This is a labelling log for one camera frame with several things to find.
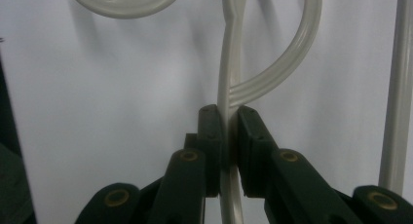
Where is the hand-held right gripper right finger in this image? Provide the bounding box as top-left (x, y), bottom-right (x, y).
top-left (236, 104), bottom-right (281, 199)

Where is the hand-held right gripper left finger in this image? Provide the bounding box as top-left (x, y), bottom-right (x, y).
top-left (184, 103), bottom-right (226, 199)

